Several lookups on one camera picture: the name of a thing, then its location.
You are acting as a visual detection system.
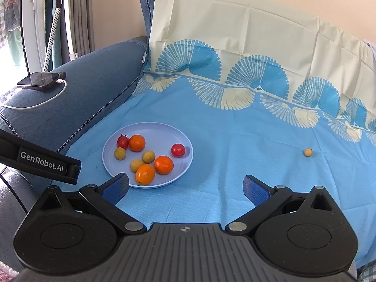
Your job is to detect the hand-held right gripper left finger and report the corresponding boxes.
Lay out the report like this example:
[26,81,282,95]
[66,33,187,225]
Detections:
[36,172,148,236]

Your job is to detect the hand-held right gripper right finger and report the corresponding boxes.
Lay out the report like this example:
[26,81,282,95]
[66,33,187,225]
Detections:
[225,174,339,235]

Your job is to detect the small orange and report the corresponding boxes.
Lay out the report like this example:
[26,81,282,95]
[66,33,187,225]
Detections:
[154,155,174,175]
[135,164,156,186]
[129,134,146,152]

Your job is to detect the light blue plate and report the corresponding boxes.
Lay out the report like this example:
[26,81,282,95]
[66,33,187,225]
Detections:
[102,122,194,189]

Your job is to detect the blue printed bedsheet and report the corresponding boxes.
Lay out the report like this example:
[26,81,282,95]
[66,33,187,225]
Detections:
[56,0,376,274]

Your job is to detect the black smartphone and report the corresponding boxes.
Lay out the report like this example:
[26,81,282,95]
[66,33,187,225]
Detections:
[17,72,67,91]

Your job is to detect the blue sofa armrest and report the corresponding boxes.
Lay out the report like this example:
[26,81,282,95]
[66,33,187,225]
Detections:
[0,0,156,200]

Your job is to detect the teal curtain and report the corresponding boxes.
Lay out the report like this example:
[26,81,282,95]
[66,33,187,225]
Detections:
[44,0,71,69]

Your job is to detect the pink fluffy rug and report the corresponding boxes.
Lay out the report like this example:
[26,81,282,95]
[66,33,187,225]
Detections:
[0,260,14,279]

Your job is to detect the grey braided pole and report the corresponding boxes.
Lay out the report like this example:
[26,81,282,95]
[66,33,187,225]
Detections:
[43,0,63,72]

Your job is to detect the light plaid cloth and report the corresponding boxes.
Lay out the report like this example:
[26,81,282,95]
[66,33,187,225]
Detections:
[355,263,376,282]

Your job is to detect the white pipe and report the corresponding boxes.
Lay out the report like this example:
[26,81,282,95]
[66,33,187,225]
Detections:
[62,0,77,61]

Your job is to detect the hanging clothes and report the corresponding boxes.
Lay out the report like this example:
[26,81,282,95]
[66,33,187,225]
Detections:
[0,0,22,67]

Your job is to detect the grey curtain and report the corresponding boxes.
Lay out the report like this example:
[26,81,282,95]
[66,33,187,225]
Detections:
[72,0,96,55]

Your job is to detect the light blue cloth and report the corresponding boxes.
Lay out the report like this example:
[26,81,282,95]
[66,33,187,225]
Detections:
[363,38,376,55]

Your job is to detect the black cable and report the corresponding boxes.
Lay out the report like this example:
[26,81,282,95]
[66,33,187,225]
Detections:
[0,173,28,213]

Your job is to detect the white charging cable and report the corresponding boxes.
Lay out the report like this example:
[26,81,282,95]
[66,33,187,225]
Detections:
[0,79,67,111]

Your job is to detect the white window frame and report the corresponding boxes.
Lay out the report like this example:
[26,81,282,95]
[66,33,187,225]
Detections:
[20,0,47,74]

